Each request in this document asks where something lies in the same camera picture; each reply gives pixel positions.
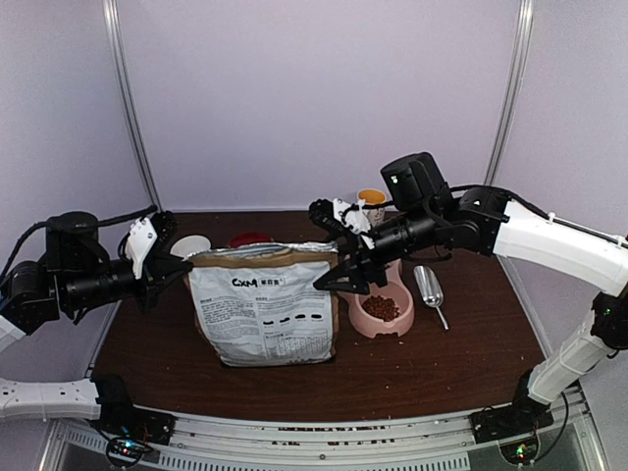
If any pink double pet bowl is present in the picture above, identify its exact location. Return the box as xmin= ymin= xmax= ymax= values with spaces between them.
xmin=340 ymin=261 xmax=415 ymax=339

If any metal food scoop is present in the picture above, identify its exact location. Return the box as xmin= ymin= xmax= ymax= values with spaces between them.
xmin=413 ymin=265 xmax=449 ymax=331

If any brown pet food bag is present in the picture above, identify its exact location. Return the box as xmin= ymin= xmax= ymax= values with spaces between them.
xmin=185 ymin=241 xmax=340 ymax=368

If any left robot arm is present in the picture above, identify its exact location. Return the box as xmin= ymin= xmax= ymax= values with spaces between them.
xmin=1 ymin=206 xmax=192 ymax=436

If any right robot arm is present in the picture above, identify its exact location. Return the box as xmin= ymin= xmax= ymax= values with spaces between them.
xmin=308 ymin=152 xmax=627 ymax=434

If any brown kibble pet food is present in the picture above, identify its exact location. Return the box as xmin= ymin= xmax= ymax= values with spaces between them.
xmin=361 ymin=295 xmax=400 ymax=322

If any white ceramic bowl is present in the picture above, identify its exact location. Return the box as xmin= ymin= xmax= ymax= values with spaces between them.
xmin=170 ymin=235 xmax=212 ymax=259

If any floral mug yellow inside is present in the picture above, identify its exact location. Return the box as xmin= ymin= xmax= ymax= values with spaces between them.
xmin=356 ymin=188 xmax=387 ymax=226

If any small patterned cup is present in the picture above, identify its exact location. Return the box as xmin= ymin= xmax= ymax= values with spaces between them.
xmin=229 ymin=232 xmax=273 ymax=248

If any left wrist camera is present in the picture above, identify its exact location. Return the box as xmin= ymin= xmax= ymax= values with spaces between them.
xmin=118 ymin=211 xmax=178 ymax=280

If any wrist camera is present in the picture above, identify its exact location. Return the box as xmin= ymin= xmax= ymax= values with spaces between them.
xmin=308 ymin=198 xmax=372 ymax=241
xmin=118 ymin=211 xmax=178 ymax=280

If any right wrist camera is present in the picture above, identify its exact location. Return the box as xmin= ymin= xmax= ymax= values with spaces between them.
xmin=308 ymin=198 xmax=372 ymax=241

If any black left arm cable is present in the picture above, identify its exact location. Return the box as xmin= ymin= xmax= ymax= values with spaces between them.
xmin=0 ymin=203 xmax=161 ymax=286

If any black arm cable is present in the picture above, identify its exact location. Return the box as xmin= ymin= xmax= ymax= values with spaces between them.
xmin=0 ymin=203 xmax=161 ymax=286
xmin=532 ymin=385 xmax=570 ymax=460

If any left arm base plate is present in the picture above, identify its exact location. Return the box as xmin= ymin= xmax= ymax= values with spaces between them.
xmin=89 ymin=407 xmax=176 ymax=445

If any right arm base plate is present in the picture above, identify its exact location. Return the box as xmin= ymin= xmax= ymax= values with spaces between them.
xmin=469 ymin=404 xmax=554 ymax=444

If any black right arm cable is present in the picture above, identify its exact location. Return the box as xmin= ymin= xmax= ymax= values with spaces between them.
xmin=532 ymin=385 xmax=570 ymax=460

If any left aluminium wall post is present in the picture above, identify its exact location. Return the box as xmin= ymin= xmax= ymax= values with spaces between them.
xmin=102 ymin=0 xmax=162 ymax=210

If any aluminium wall post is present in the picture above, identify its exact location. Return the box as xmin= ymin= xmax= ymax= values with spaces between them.
xmin=484 ymin=0 xmax=535 ymax=185
xmin=102 ymin=0 xmax=162 ymax=210

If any aluminium front rail frame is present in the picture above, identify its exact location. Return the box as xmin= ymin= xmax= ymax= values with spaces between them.
xmin=46 ymin=385 xmax=602 ymax=471

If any right aluminium wall post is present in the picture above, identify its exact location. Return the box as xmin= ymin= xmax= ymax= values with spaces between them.
xmin=484 ymin=0 xmax=535 ymax=185

